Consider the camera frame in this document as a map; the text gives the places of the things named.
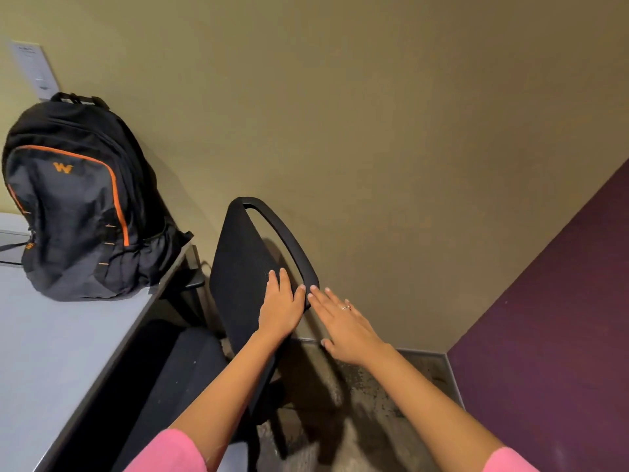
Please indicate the person's right hand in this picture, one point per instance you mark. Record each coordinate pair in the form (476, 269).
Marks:
(346, 329)

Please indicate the person's left hand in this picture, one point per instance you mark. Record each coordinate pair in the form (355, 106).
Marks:
(280, 312)

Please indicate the black swivel office chair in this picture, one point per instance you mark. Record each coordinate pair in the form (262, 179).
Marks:
(241, 270)

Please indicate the black orange backpack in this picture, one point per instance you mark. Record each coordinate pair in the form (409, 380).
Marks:
(83, 201)

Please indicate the person's left forearm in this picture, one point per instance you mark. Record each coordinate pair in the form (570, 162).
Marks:
(226, 393)

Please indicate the person's right forearm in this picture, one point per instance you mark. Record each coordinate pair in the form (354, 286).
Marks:
(432, 408)

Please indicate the person's left pink sleeve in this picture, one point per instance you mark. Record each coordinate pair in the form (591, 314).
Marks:
(167, 454)

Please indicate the person's pink sleeve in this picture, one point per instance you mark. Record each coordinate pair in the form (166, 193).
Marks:
(167, 454)
(508, 462)

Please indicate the person's right pink sleeve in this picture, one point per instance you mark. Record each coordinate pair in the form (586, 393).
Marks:
(508, 462)

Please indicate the white wall switch panel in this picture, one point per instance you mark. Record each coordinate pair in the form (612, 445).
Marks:
(34, 68)

